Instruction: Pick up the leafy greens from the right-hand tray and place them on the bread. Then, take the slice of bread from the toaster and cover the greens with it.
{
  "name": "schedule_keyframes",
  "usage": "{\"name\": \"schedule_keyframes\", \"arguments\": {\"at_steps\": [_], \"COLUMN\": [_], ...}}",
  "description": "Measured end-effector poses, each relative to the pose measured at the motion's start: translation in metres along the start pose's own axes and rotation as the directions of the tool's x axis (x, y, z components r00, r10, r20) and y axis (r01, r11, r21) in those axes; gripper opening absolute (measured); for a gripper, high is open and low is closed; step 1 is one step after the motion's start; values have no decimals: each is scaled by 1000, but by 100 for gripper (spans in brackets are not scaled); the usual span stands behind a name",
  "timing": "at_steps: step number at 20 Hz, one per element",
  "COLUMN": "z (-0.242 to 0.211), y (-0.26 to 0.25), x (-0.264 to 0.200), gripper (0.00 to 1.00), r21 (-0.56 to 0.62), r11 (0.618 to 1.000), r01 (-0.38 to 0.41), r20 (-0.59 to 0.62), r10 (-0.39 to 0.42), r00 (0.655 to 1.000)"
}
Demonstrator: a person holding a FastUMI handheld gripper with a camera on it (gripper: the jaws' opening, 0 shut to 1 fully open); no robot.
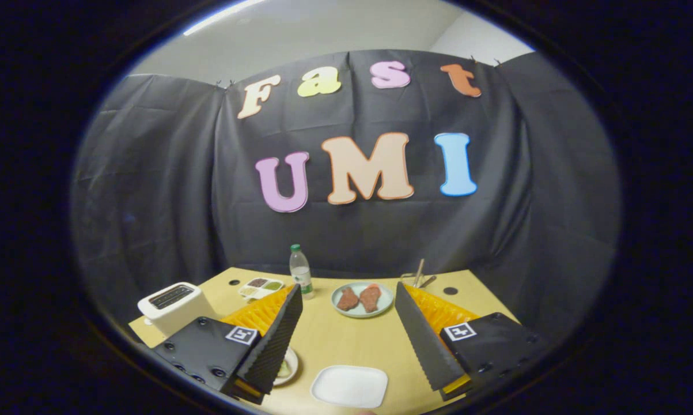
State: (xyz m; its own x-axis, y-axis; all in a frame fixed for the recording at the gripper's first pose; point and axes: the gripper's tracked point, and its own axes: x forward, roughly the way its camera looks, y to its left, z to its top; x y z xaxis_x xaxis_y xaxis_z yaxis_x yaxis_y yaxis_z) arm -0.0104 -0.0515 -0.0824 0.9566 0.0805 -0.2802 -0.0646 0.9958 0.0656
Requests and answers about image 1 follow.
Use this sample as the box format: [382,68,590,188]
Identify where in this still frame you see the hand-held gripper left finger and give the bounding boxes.
[153,284,304,404]

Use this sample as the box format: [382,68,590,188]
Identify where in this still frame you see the white square plate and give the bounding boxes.
[310,365,389,409]

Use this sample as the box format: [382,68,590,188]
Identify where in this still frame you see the round white plate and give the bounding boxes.
[271,346,299,387]

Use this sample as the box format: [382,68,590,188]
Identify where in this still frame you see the white toaster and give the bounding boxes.
[137,282,217,338]

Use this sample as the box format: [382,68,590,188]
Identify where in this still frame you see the pale blue plate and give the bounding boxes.
[331,281,394,319]

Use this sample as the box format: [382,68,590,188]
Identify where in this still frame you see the small wire basket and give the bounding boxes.
[400,272,436,289]

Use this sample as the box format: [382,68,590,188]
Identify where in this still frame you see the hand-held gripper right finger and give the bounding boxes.
[395,281,554,401]

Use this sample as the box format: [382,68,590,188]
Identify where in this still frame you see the black backdrop cloth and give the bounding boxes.
[70,49,622,341]

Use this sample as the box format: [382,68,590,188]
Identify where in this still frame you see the white divided bean dish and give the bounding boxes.
[238,277,285,301]

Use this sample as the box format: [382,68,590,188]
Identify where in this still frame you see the clear water bottle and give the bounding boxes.
[289,244,315,300]

